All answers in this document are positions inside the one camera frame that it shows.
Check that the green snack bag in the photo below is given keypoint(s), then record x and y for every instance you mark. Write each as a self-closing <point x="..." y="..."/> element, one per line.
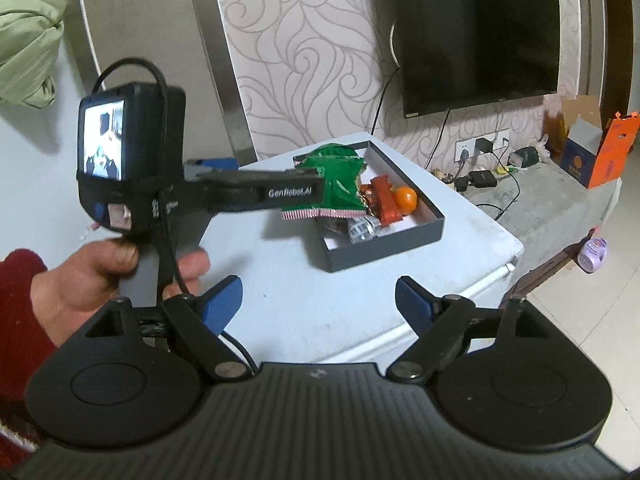
<point x="332" y="150"/>
<point x="340" y="185"/>

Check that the white wall socket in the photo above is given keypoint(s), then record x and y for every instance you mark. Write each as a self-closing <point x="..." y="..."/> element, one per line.
<point x="470" y="147"/>

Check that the silver snack packet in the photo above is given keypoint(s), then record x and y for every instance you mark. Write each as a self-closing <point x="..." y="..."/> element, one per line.
<point x="362" y="229"/>

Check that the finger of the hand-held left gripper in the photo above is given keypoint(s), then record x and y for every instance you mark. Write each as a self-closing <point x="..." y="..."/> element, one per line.
<point x="220" y="164"/>
<point x="300" y="174"/>

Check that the green cloth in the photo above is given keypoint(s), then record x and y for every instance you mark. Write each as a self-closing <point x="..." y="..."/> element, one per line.
<point x="25" y="35"/>

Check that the person's left forearm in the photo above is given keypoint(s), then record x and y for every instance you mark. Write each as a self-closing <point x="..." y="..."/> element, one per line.
<point x="20" y="310"/>

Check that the grey box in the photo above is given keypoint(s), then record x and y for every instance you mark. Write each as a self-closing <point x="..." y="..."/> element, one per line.
<point x="390" y="245"/>

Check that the blue cardboard box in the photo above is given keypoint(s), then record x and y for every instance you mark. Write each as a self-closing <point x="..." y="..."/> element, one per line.
<point x="575" y="150"/>

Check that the black plug adapter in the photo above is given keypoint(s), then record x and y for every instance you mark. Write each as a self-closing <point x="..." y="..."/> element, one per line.
<point x="483" y="145"/>

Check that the person's left hand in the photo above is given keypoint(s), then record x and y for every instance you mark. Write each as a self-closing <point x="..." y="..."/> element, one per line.
<point x="80" y="285"/>

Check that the black television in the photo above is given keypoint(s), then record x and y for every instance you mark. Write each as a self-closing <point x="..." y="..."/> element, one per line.
<point x="475" y="35"/>

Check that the grey stone bench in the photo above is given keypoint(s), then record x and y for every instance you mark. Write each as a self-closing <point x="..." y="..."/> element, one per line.
<point x="560" y="210"/>

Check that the mandarin orange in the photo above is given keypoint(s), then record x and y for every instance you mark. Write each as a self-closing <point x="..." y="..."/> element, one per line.
<point x="406" y="199"/>

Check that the orange cardboard box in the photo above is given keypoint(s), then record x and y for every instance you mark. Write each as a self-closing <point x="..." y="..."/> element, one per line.
<point x="612" y="150"/>

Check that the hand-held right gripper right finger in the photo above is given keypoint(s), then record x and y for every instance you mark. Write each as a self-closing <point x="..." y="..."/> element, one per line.
<point x="415" y="302"/>

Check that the green black device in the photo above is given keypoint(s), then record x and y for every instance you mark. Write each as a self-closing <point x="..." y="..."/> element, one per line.
<point x="525" y="157"/>

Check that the small black box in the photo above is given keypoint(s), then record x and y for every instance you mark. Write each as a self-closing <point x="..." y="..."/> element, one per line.
<point x="482" y="179"/>

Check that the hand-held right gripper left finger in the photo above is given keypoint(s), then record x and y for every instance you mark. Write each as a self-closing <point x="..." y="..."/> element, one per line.
<point x="225" y="302"/>

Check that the purple bottle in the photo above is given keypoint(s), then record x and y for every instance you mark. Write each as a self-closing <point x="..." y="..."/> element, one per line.
<point x="593" y="256"/>

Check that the orange-red snack packet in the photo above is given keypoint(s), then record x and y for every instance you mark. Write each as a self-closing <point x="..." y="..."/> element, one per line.
<point x="387" y="200"/>

